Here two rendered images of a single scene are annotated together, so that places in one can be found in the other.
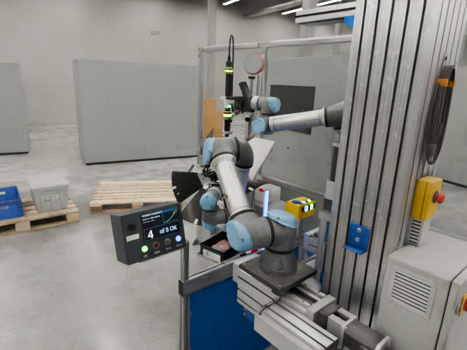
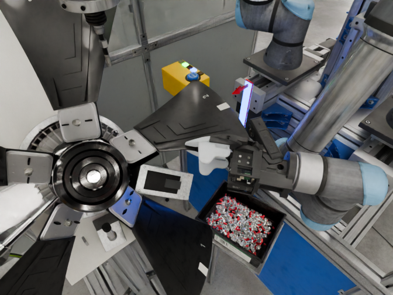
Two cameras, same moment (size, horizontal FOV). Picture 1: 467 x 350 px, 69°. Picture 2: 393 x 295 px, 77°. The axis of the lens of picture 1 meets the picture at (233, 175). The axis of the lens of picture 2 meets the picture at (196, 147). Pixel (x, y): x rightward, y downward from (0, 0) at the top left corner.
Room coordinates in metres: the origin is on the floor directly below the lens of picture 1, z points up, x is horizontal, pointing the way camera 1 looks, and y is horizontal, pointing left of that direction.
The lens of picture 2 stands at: (1.86, 0.38, 1.56)
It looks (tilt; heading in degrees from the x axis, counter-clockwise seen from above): 49 degrees down; 272
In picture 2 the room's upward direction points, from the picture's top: straight up
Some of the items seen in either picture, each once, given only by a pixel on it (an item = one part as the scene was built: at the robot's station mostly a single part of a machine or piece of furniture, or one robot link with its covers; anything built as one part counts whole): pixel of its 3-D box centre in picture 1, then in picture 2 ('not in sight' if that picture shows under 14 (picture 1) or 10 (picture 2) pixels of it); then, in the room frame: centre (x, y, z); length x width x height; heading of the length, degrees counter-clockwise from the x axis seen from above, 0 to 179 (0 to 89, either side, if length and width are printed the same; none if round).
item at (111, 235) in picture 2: not in sight; (109, 231); (2.08, 0.15, 0.99); 0.02 x 0.02 x 0.06
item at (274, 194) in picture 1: (265, 192); not in sight; (2.53, -0.26, 0.92); 0.17 x 0.16 x 0.11; 132
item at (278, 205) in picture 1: (269, 205); not in sight; (2.45, -0.29, 0.85); 0.36 x 0.24 x 0.03; 42
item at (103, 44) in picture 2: not in sight; (104, 48); (2.00, 0.05, 1.39); 0.01 x 0.01 x 0.05
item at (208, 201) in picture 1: (209, 200); (345, 181); (1.59, 0.11, 1.17); 0.11 x 0.08 x 0.09; 169
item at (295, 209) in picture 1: (300, 208); (185, 84); (1.93, -0.41, 1.02); 0.16 x 0.10 x 0.11; 132
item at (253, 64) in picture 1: (253, 64); not in sight; (2.70, -0.12, 1.88); 0.16 x 0.07 x 0.16; 77
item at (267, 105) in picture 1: (269, 105); not in sight; (1.83, -0.17, 1.63); 0.11 x 0.08 x 0.09; 51
